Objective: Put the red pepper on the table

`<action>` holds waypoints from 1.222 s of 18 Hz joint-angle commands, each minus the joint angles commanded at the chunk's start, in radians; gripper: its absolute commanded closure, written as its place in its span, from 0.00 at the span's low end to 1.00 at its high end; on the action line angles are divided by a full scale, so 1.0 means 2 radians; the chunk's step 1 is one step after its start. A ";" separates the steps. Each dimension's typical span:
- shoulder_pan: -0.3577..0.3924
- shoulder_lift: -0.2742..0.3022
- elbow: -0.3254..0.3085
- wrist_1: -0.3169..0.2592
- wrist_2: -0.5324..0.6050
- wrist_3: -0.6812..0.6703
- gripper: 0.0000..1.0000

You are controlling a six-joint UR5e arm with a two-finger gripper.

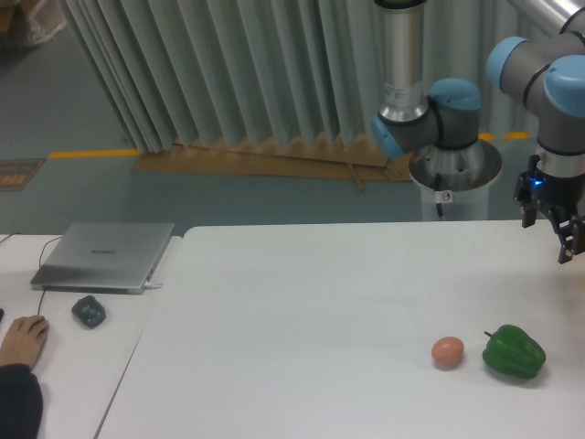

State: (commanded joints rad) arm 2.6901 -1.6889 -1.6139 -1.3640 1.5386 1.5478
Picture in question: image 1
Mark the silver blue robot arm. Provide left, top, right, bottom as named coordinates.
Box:
left=370, top=1, right=584, bottom=263

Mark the brown egg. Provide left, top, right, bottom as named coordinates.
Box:
left=431, top=337, right=464, bottom=368

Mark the black sleeved forearm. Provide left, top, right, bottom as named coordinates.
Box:
left=1, top=364, right=43, bottom=438

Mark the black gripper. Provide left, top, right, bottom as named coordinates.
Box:
left=514, top=155, right=584, bottom=263

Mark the silver closed laptop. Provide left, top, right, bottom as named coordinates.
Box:
left=30, top=222, right=175, bottom=294

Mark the grey-green pleated curtain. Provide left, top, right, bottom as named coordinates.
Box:
left=58, top=0, right=568, bottom=154

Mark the black round controller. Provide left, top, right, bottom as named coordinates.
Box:
left=71, top=295, right=107, bottom=329

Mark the brown cardboard sheet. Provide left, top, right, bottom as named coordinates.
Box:
left=133, top=134, right=410, bottom=190

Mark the black laptop cable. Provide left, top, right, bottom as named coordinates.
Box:
left=0, top=232, right=65, bottom=270

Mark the green bell pepper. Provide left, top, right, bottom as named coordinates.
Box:
left=482, top=324, right=547, bottom=380

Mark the person's hand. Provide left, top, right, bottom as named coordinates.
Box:
left=1, top=316, right=49, bottom=369

